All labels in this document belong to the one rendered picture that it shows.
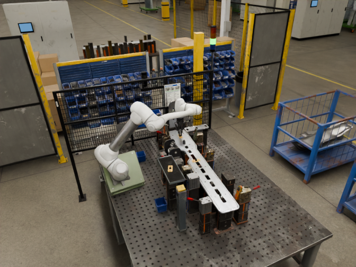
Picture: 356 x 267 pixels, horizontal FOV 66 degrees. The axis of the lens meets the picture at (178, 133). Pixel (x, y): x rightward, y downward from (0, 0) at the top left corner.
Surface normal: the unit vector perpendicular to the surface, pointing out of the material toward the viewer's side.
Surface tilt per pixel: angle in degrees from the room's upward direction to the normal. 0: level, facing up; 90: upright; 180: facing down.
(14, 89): 91
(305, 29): 90
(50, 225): 0
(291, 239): 0
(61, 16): 90
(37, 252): 0
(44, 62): 90
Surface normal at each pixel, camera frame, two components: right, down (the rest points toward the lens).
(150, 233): -0.02, -0.86
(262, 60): 0.43, 0.48
